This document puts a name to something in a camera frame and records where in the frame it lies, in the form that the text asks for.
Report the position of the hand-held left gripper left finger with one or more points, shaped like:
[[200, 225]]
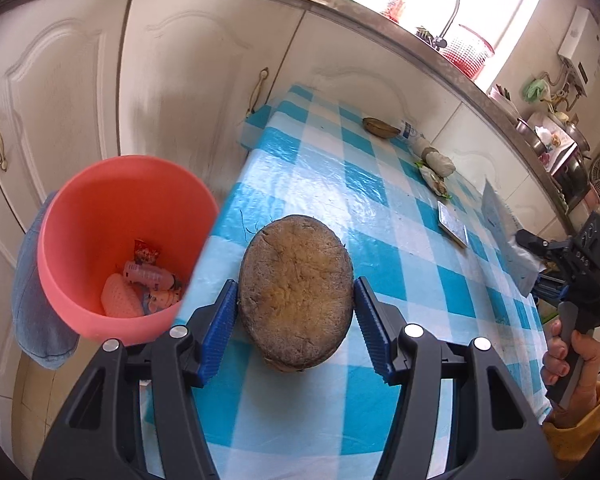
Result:
[[217, 330]]

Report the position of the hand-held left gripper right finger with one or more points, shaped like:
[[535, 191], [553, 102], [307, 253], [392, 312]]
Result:
[[372, 330]]

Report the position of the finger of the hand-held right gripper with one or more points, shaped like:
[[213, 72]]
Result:
[[542, 246], [552, 287]]

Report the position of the large white bag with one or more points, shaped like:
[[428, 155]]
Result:
[[500, 230]]

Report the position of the brown coconut shell half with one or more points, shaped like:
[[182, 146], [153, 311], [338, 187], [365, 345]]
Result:
[[295, 290]]

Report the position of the clear plastic packet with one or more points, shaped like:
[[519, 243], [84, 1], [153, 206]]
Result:
[[452, 222]]

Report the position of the white foam fruit net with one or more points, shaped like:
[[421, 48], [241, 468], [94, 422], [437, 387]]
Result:
[[120, 297]]

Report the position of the red snack packet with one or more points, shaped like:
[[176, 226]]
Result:
[[145, 252]]

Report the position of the coral plastic bin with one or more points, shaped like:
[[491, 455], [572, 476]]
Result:
[[105, 195]]

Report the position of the person's right forearm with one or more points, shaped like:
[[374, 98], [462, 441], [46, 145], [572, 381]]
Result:
[[577, 430]]

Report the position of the person's right hand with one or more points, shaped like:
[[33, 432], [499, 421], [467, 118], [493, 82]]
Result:
[[555, 365]]

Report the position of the blue checkered tablecloth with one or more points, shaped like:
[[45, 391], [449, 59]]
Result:
[[395, 260]]

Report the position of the floral cloth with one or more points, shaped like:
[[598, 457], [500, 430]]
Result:
[[550, 152]]

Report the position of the steel pot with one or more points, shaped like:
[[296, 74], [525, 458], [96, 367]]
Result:
[[577, 135]]

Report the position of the green white wrapper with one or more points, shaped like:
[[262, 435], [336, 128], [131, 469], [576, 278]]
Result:
[[436, 184]]

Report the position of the green cloth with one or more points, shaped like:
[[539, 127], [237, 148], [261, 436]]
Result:
[[535, 89]]

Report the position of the clear plastic bottle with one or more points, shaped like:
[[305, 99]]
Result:
[[412, 135]]

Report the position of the blue denim cloth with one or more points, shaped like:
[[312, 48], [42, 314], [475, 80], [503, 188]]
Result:
[[35, 310]]

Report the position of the small brown bowl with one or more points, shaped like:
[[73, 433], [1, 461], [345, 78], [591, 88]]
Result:
[[380, 127]]

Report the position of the red plastic basket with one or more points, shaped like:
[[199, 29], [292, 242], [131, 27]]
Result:
[[467, 52]]

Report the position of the white water heater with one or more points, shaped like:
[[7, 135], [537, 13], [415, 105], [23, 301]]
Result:
[[582, 40]]

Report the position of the steel faucet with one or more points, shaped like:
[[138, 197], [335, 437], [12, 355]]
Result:
[[452, 5]]

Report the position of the red label bottle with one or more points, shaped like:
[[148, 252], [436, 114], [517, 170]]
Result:
[[396, 5]]

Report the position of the white kitchen cabinet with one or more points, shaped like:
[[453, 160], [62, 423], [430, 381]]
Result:
[[70, 85]]

